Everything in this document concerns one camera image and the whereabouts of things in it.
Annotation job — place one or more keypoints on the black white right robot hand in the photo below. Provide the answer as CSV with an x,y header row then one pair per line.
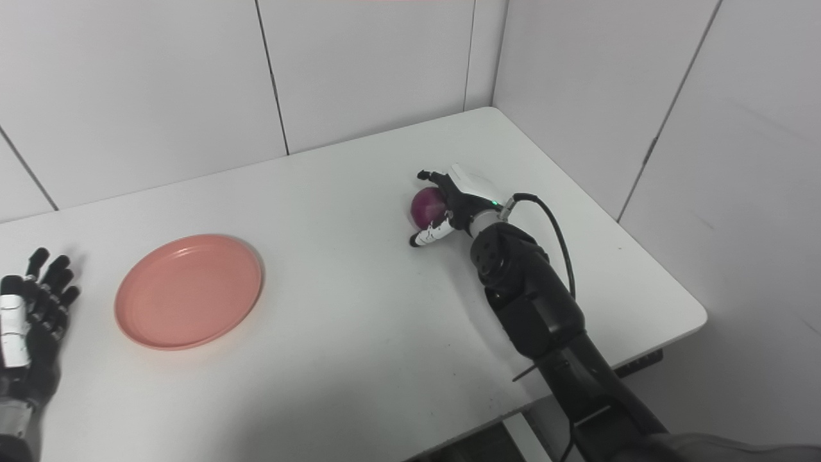
x,y
465,202

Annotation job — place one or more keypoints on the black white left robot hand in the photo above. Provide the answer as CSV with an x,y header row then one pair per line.
x,y
42,346

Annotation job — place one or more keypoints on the purple red onion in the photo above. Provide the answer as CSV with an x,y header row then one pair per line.
x,y
426,205

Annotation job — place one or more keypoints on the pink plastic plate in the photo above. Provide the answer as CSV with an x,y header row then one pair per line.
x,y
189,292

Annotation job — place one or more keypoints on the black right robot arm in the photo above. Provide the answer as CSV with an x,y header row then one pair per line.
x,y
539,308

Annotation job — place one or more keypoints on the white table leg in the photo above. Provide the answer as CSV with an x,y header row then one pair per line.
x,y
521,443

